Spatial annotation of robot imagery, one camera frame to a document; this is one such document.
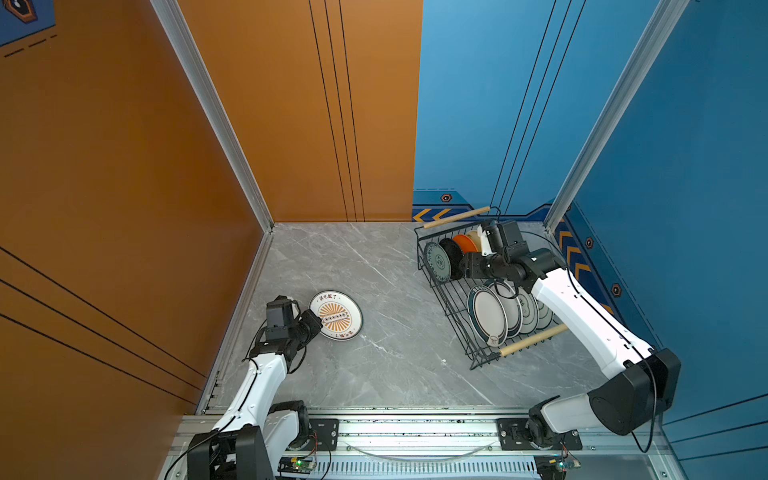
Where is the white plate orange sunburst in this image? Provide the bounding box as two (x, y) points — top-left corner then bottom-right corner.
(309, 290), (364, 341)

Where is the white plate dark rim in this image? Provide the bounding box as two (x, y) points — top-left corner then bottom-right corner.
(467, 285), (507, 347)

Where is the black wire dish rack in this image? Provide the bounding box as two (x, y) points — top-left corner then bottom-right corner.
(415, 212), (564, 370)

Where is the white plate green rim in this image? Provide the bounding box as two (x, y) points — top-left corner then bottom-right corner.
(487, 280), (522, 338)

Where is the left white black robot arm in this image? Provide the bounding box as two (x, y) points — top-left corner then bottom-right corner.
(186, 295), (322, 479)

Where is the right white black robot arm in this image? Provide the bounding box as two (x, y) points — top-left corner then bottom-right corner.
(462, 221), (681, 448)

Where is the beige small plate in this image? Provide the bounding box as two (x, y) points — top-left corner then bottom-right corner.
(467, 230), (483, 253)

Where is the orange small plate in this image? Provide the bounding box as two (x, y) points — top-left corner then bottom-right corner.
(453, 234), (480, 254)

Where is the black small plate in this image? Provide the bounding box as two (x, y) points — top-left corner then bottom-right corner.
(439, 238), (464, 280)

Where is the grey-green patterned small plate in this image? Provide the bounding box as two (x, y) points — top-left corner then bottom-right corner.
(424, 242), (451, 284)

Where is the left green circuit board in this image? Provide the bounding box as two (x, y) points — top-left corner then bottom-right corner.
(277, 457), (317, 477)

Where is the green circuit board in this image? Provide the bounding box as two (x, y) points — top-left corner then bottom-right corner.
(277, 457), (317, 477)
(534, 457), (581, 480)

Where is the right green circuit board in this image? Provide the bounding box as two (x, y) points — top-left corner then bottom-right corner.
(534, 457), (581, 480)

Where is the far wooden rack handle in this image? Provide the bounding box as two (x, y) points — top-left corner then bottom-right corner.
(423, 206), (491, 229)

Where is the wooden rack handle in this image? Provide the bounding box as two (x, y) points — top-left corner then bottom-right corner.
(423, 206), (491, 229)
(499, 324), (568, 357)

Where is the near wooden rack handle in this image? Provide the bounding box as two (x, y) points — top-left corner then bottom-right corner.
(499, 324), (568, 357)

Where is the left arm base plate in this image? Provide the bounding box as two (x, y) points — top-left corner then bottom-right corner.
(287, 417), (340, 452)

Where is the aluminium front rail frame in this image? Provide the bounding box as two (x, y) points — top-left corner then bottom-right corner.
(157, 407), (688, 480)

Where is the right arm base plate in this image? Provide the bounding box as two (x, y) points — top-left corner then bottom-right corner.
(496, 417), (583, 451)

